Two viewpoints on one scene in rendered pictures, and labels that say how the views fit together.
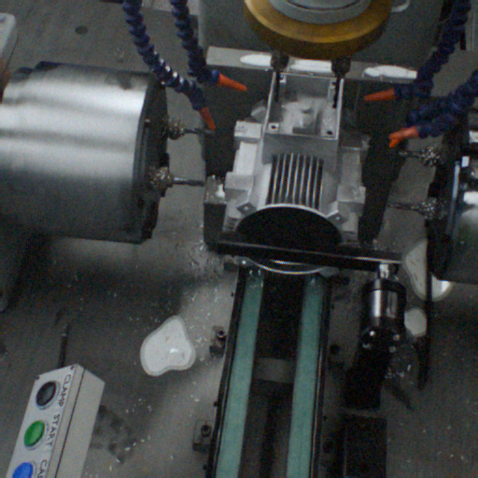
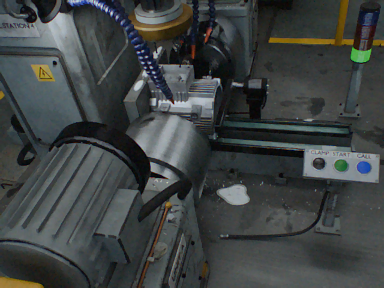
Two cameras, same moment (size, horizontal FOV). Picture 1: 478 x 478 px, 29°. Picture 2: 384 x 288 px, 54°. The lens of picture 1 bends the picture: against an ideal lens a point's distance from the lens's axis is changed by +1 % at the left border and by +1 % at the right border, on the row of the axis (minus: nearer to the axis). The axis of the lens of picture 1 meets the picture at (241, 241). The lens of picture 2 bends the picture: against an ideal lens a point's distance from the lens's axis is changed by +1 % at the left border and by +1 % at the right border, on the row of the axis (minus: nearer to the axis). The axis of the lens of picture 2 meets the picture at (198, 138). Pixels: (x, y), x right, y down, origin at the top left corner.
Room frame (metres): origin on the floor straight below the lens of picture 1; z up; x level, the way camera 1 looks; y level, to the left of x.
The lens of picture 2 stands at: (0.63, 0.89, 1.76)
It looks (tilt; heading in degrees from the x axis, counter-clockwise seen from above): 42 degrees down; 283
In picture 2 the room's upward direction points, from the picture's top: 8 degrees counter-clockwise
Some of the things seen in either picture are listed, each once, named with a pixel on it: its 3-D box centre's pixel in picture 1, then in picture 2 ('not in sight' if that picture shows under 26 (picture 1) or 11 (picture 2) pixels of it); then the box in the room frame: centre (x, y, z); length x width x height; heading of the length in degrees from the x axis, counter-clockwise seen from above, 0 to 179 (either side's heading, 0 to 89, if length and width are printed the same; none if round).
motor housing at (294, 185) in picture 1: (295, 188); (188, 107); (0.87, -0.08, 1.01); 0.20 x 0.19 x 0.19; 175
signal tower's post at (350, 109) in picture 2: not in sight; (358, 63); (0.31, -0.33, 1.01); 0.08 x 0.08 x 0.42; 85
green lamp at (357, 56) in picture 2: not in sight; (360, 53); (0.31, -0.33, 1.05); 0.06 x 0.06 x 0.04
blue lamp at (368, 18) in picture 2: not in sight; (368, 14); (0.31, -0.33, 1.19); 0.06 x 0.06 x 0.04
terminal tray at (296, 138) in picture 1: (302, 123); (172, 83); (0.91, -0.08, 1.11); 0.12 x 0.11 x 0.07; 175
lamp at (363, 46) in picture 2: not in sight; (363, 40); (0.31, -0.33, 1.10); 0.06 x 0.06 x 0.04
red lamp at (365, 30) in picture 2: not in sight; (366, 27); (0.31, -0.33, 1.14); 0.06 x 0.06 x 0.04
